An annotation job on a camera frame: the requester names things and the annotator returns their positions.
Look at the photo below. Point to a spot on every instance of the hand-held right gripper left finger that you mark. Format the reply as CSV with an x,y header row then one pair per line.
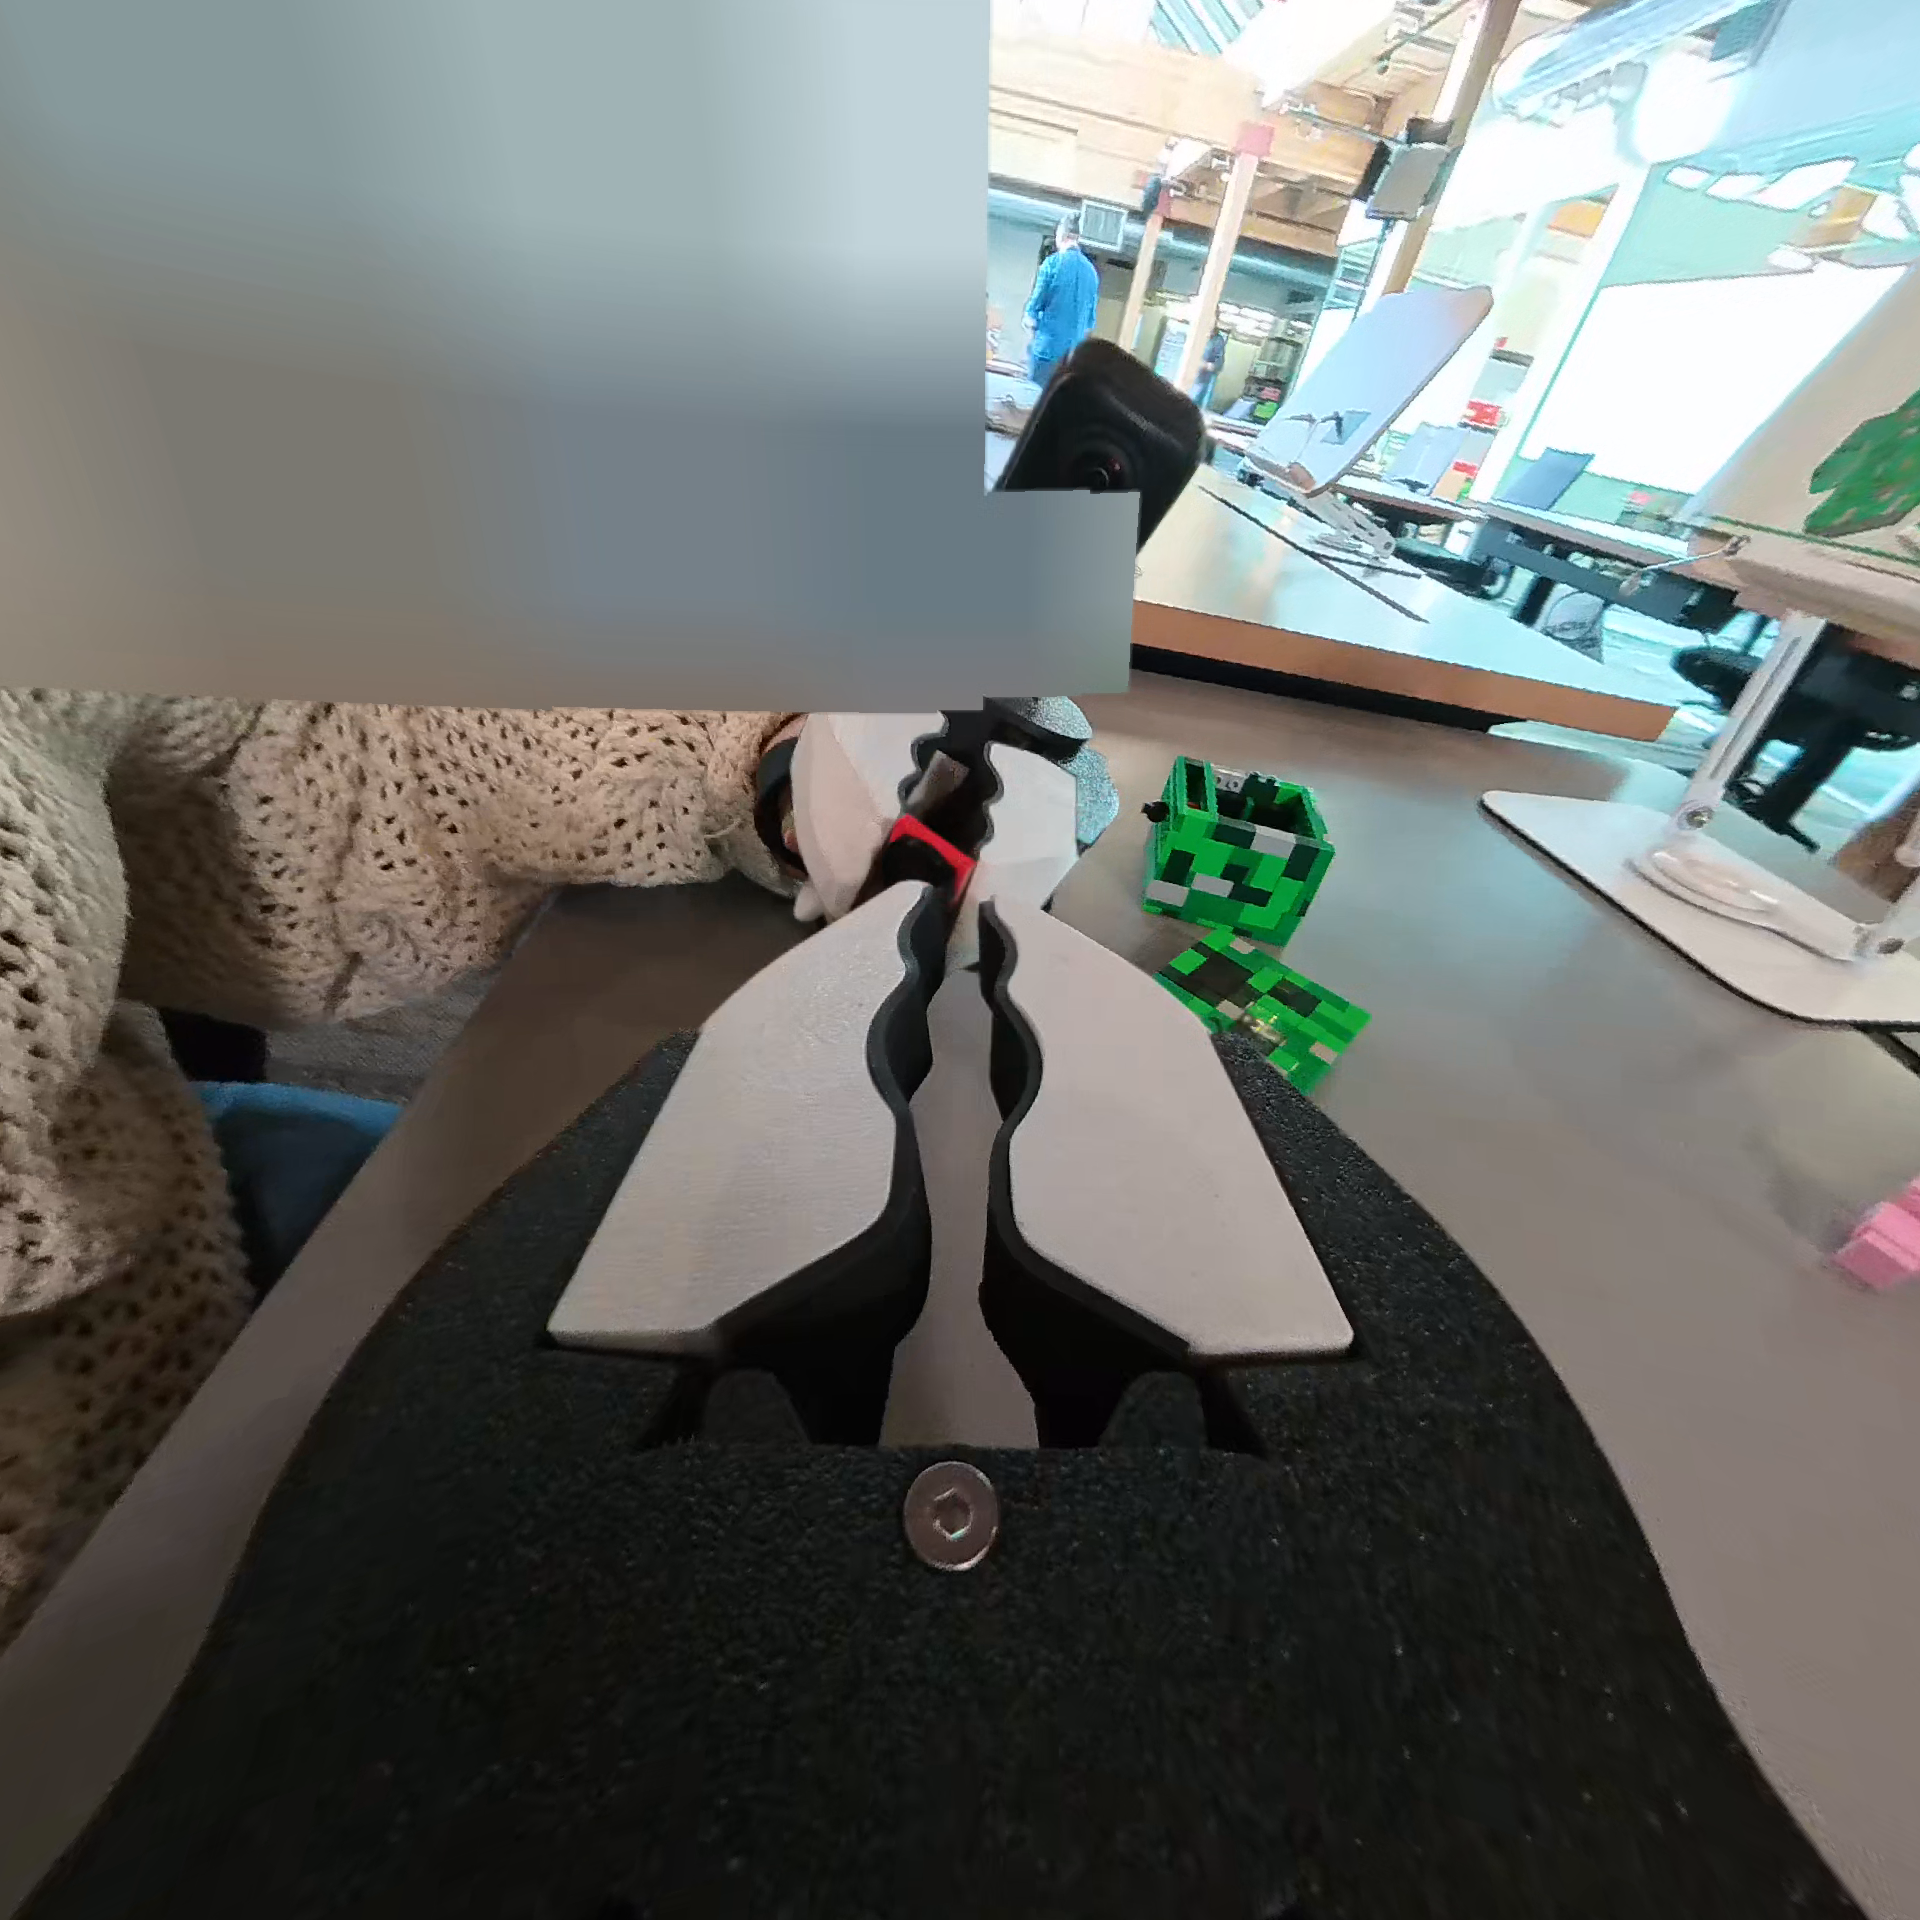
x,y
751,1172

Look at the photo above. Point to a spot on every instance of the red lego brick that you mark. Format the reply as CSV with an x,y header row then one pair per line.
x,y
918,862

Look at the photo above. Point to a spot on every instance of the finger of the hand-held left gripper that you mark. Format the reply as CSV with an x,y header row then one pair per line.
x,y
1049,826
839,810

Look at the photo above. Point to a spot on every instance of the green lego panel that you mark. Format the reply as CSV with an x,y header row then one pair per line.
x,y
1267,1004

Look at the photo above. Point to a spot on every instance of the wooden desk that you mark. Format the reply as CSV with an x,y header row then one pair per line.
x,y
1349,630

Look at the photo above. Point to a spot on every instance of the instruction booklet on stand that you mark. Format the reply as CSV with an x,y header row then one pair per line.
x,y
1651,886

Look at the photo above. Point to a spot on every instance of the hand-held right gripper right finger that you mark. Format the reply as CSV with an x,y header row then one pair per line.
x,y
1171,1184

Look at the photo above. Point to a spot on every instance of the creeper picture instruction booklet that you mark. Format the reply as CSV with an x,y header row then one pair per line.
x,y
1869,480

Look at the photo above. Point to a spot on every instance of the wooden board book stand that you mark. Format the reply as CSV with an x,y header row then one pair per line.
x,y
1382,375

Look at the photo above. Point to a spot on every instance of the pink lego pig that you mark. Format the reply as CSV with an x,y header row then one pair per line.
x,y
1881,1245

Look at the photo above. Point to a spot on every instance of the person's left forearm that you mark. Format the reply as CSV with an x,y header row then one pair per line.
x,y
452,840

